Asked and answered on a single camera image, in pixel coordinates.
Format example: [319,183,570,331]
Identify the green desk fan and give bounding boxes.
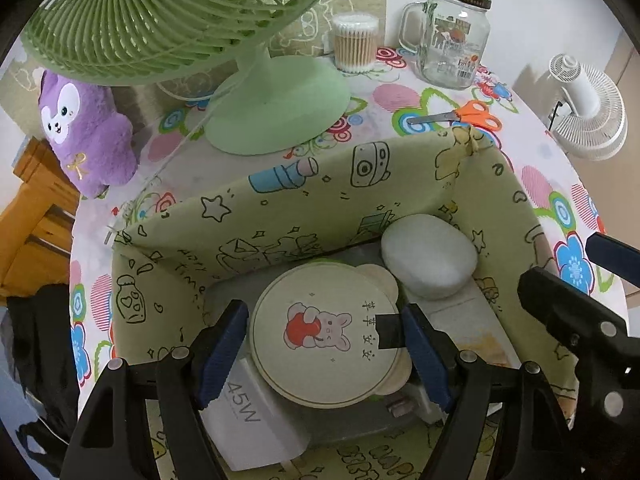
[22,0,353,156]

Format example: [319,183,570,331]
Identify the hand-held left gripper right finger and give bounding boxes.
[401,304,583,480]

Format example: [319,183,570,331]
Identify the white rounded case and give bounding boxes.
[381,214,479,301]

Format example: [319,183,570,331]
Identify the white charger block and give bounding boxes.
[200,355,311,472]

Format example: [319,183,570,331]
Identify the beige door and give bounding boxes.
[602,30,640,111]

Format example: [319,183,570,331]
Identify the round cream bear-ear mirror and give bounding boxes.
[249,262,413,408]

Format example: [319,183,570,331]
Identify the floral tablecloth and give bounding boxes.
[67,45,631,480]

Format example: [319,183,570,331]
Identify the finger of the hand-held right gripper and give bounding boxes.
[586,232,640,281]
[517,267,628,356]

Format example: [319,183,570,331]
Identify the white standing fan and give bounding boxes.
[545,53,628,162]

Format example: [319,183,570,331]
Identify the orange handled scissors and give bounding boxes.
[406,100,502,132]

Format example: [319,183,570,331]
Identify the wooden chair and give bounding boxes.
[0,137,81,306]

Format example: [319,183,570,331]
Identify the glass mug jar green lid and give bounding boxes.
[400,0,493,91]

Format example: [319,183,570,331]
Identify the clear cotton swab jar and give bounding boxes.
[332,12,379,73]

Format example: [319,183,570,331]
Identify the green cartoon print box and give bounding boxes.
[111,127,588,480]

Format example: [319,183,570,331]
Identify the white remote control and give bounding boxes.
[420,295,523,411]

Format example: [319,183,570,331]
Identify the purple plush toy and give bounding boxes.
[39,71,138,199]

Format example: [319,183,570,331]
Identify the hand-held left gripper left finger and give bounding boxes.
[60,300,249,480]

